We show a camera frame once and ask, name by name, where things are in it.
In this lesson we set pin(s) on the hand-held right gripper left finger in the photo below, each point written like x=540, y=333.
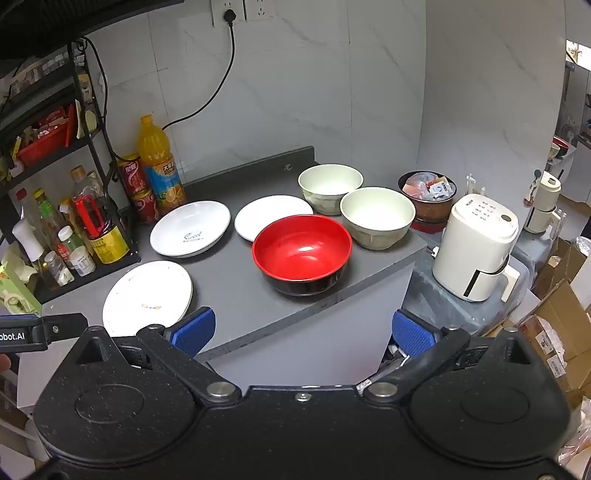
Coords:
x=196, y=330

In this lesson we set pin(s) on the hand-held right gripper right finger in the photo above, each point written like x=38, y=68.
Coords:
x=413, y=334

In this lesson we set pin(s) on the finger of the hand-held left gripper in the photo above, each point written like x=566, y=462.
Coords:
x=62, y=326

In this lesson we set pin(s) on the white plate with flower print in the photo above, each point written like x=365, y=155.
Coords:
x=147, y=295

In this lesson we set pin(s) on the white deep plate with lettering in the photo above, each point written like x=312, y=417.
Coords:
x=190, y=228

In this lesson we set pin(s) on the cream ceramic bowl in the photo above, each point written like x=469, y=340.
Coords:
x=376, y=217

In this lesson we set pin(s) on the red and black bowl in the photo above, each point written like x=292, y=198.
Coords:
x=300, y=254

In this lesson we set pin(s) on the plain white plate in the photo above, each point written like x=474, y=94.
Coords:
x=268, y=214

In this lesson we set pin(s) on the red and white bowl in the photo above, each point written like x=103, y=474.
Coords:
x=328, y=184

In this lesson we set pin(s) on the person's left hand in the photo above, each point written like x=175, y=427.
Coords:
x=3, y=363

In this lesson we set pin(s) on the green carton box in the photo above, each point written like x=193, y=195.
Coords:
x=16, y=288

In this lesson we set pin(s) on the clear spice jar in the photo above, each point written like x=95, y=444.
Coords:
x=59, y=270

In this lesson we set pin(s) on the small jar with white lid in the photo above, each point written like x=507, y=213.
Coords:
x=83, y=262

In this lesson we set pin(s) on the white plastic bottle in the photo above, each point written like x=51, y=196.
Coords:
x=27, y=240

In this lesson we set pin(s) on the white air fryer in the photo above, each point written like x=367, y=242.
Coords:
x=471, y=249

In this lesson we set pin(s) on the yellow cap bottle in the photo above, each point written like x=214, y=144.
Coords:
x=46, y=212

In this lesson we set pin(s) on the brown container with packets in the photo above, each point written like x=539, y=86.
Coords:
x=427, y=210

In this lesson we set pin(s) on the red drink can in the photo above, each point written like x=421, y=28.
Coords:
x=130, y=175
x=145, y=207

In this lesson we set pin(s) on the cardboard box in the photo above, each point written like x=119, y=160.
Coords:
x=554, y=332
x=568, y=263

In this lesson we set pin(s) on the clear oil bottle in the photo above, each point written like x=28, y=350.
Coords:
x=85, y=184

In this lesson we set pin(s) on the black metal rack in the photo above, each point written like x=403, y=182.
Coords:
x=115, y=184

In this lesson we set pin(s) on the orange juice bottle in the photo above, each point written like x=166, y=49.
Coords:
x=159, y=175

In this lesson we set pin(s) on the red plastic basket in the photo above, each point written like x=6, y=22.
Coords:
x=44, y=143

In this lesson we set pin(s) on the small white appliance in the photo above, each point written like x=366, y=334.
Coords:
x=545, y=198

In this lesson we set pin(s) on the white wall socket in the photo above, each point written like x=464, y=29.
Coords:
x=219, y=14
x=257, y=9

